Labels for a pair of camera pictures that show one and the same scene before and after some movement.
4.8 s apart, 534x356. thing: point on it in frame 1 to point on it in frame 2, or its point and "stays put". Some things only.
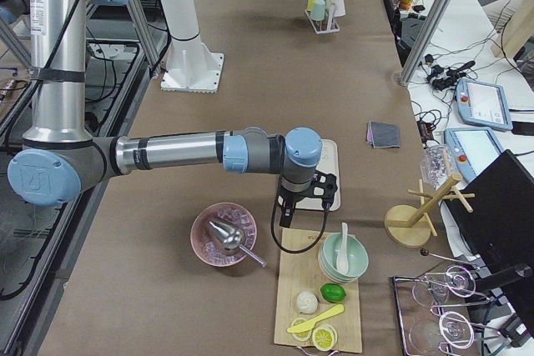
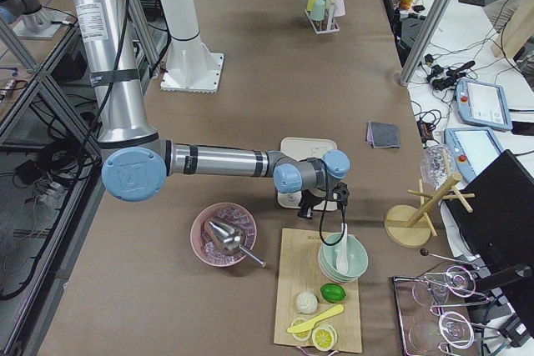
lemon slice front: (324, 338) stays put
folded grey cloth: (383, 135) stays put
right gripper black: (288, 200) to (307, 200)
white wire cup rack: (321, 27) stays put
